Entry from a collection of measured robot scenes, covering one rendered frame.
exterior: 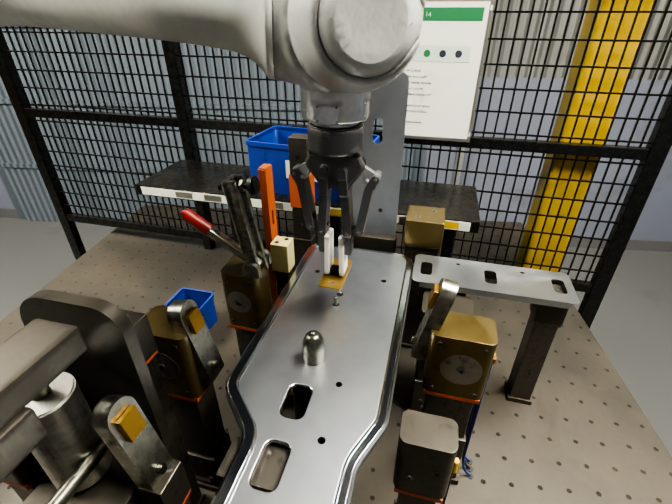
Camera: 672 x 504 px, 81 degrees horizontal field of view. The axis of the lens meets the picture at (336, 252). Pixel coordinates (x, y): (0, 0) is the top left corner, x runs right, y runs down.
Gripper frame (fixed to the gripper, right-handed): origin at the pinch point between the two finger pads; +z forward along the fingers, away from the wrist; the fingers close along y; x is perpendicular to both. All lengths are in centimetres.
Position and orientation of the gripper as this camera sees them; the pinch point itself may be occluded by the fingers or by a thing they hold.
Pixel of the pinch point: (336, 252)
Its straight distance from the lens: 62.5
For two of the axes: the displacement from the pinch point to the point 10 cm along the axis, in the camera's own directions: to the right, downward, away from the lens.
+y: 9.7, 1.3, -2.1
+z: 0.0, 8.5, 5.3
